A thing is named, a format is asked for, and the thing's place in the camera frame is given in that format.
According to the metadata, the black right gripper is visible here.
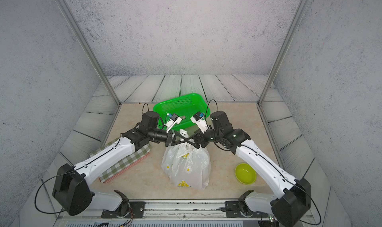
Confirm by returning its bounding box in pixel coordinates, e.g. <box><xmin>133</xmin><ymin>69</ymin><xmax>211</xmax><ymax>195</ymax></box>
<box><xmin>185</xmin><ymin>125</ymin><xmax>224</xmax><ymax>149</ymax></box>

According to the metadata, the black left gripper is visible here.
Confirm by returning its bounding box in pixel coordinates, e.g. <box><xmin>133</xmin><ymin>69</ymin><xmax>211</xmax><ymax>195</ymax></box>
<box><xmin>147</xmin><ymin>128</ymin><xmax>186</xmax><ymax>148</ymax></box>

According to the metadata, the white plastic bag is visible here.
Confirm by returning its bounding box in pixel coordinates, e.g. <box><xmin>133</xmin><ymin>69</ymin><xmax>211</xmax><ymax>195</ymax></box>
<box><xmin>161</xmin><ymin>142</ymin><xmax>211</xmax><ymax>190</ymax></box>

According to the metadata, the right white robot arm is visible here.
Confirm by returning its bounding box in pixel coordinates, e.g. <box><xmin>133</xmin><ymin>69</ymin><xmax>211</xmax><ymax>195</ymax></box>
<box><xmin>190</xmin><ymin>111</ymin><xmax>313</xmax><ymax>227</ymax></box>

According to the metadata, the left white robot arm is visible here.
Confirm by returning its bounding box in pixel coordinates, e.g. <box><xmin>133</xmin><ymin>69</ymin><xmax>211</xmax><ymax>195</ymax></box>
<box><xmin>52</xmin><ymin>111</ymin><xmax>196</xmax><ymax>218</ymax></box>

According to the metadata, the green perforated plastic basket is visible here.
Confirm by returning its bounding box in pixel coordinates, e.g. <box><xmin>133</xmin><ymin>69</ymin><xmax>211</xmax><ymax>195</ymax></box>
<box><xmin>153</xmin><ymin>93</ymin><xmax>210</xmax><ymax>131</ymax></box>

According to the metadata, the lime green bowl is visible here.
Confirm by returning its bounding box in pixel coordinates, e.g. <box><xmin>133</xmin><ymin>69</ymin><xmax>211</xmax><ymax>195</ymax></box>
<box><xmin>235</xmin><ymin>163</ymin><xmax>257</xmax><ymax>185</ymax></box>

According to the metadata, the green checkered cloth mat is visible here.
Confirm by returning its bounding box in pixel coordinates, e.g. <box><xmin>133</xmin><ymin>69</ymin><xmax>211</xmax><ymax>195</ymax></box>
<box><xmin>99</xmin><ymin>144</ymin><xmax>151</xmax><ymax>183</ymax></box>

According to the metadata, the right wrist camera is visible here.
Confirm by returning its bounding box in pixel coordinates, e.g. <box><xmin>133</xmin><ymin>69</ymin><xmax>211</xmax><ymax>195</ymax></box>
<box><xmin>191</xmin><ymin>112</ymin><xmax>209</xmax><ymax>133</ymax></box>

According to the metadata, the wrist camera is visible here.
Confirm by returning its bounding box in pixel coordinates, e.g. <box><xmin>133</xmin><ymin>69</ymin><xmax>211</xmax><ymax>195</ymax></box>
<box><xmin>165</xmin><ymin>113</ymin><xmax>183</xmax><ymax>133</ymax></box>
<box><xmin>191</xmin><ymin>112</ymin><xmax>209</xmax><ymax>133</ymax></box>

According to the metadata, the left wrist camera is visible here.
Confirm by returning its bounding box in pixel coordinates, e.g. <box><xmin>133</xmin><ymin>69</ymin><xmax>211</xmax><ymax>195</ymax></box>
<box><xmin>165</xmin><ymin>113</ymin><xmax>183</xmax><ymax>133</ymax></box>

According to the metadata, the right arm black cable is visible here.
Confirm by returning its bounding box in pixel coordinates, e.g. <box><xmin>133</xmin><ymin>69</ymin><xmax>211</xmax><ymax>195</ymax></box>
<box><xmin>204</xmin><ymin>99</ymin><xmax>322</xmax><ymax>226</ymax></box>

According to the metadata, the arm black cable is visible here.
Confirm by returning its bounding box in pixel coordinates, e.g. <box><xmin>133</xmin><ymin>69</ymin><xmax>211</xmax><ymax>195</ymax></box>
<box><xmin>34</xmin><ymin>103</ymin><xmax>150</xmax><ymax>215</ymax></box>
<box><xmin>204</xmin><ymin>99</ymin><xmax>322</xmax><ymax>226</ymax></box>

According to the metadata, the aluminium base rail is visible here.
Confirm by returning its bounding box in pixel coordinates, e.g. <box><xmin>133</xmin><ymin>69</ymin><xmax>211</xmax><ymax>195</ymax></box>
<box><xmin>54</xmin><ymin>199</ymin><xmax>282</xmax><ymax>227</ymax></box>

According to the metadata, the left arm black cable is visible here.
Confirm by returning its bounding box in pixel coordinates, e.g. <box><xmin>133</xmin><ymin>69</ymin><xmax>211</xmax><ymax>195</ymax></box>
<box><xmin>34</xmin><ymin>103</ymin><xmax>150</xmax><ymax>215</ymax></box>

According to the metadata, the right metal frame post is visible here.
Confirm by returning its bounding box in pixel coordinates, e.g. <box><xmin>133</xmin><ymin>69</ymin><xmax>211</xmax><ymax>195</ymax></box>
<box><xmin>258</xmin><ymin>0</ymin><xmax>309</xmax><ymax>106</ymax></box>

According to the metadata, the metal frame post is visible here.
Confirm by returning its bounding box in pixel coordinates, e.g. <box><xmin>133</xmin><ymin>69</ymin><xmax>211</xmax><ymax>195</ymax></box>
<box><xmin>258</xmin><ymin>0</ymin><xmax>309</xmax><ymax>106</ymax></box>
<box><xmin>55</xmin><ymin>0</ymin><xmax>121</xmax><ymax>107</ymax></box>

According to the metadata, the left metal frame post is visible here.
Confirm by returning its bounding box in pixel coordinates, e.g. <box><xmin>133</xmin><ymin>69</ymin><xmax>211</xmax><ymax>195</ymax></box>
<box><xmin>55</xmin><ymin>0</ymin><xmax>121</xmax><ymax>107</ymax></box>

